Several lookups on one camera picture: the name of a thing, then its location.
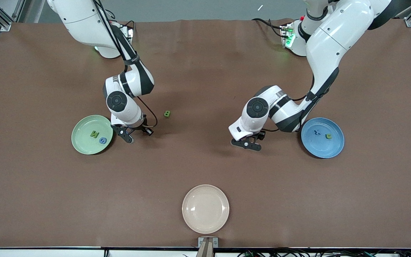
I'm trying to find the brown table cover sheet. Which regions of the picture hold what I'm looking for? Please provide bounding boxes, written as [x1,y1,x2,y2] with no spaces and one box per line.
[0,19,411,248]

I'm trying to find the beige plate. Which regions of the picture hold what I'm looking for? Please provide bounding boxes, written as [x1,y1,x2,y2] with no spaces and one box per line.
[182,184,230,235]

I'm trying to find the black left arm base cable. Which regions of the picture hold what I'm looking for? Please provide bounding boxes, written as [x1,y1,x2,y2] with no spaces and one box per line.
[252,18,285,37]

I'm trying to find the green plate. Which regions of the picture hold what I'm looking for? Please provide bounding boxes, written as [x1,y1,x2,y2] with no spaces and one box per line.
[71,115,114,155]

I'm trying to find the blue plate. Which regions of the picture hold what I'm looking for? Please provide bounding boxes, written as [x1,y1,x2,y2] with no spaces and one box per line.
[301,117,345,159]

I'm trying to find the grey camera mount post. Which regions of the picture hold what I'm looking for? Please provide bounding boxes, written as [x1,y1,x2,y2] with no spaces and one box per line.
[198,237,219,257]

